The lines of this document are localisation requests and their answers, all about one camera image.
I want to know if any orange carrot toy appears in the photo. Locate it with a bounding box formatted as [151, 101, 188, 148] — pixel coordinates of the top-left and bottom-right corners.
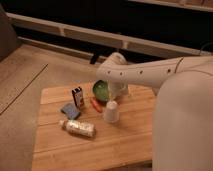
[90, 97, 103, 113]

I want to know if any clear glitter bottle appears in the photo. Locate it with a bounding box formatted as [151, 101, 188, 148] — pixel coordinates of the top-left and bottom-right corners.
[59, 120, 95, 137]

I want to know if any wooden cutting board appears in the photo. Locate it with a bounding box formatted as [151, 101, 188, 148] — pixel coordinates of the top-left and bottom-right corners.
[32, 83, 155, 171]

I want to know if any blue sponge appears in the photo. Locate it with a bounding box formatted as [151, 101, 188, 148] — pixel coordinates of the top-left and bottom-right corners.
[61, 103, 80, 120]

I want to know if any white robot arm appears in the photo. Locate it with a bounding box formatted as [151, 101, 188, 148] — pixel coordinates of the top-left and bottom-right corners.
[97, 53, 213, 171]

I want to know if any small upright eraser box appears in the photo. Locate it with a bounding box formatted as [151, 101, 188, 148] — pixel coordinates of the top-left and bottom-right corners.
[72, 87, 84, 108]

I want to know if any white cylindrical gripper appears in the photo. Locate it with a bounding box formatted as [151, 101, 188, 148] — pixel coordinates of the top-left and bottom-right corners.
[108, 82, 128, 99]

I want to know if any green bowl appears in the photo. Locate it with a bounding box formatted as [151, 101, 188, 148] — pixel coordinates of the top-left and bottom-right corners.
[92, 80, 109, 102]

